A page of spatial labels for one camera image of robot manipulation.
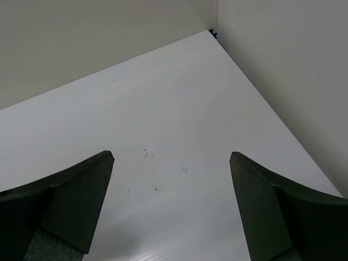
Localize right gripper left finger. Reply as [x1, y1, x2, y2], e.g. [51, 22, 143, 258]
[1, 151, 114, 260]

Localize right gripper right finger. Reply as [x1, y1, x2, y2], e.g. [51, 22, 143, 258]
[229, 152, 347, 260]

